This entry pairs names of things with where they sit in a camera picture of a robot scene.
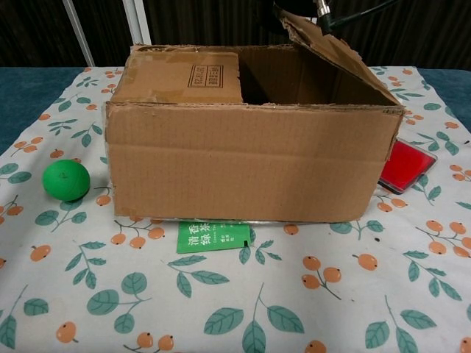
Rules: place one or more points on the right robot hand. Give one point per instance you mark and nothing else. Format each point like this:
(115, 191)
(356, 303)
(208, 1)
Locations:
(298, 6)

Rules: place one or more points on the brown cardboard box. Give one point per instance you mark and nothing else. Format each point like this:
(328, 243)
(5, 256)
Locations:
(239, 173)

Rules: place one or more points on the red ink pad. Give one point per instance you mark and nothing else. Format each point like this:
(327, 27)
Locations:
(408, 165)

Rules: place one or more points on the green tea sachet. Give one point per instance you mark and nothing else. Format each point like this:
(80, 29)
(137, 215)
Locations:
(209, 239)

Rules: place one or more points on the green ball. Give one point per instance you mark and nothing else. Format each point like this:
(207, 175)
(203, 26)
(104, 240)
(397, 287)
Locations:
(66, 180)

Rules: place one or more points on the leaf and fruit print tablecloth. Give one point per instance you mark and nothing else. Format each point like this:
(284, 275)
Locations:
(235, 294)

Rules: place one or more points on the white frame bar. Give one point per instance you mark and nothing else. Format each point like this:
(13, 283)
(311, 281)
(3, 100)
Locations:
(80, 33)
(136, 18)

